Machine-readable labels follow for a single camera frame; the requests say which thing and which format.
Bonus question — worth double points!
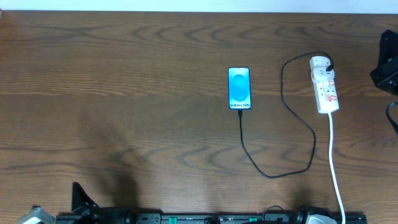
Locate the black USB charging cable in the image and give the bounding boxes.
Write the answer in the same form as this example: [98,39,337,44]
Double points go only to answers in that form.
[238,50,335,180]

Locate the blue Samsung Galaxy smartphone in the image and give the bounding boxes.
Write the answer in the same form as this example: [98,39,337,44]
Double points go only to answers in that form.
[228,67,251,110]

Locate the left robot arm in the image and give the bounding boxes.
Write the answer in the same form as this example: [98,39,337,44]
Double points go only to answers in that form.
[55,182,137,224]

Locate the white USB charger adapter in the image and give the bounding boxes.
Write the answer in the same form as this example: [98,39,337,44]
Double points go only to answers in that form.
[310,56,335,80]

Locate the white power strip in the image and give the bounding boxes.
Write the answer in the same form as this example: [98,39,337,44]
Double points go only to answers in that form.
[311,68,340,114]

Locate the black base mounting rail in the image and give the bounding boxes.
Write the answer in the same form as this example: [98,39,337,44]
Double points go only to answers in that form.
[55,212,368,224]

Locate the white power strip cord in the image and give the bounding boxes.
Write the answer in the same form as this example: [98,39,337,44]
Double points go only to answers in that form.
[328,113,346,224]

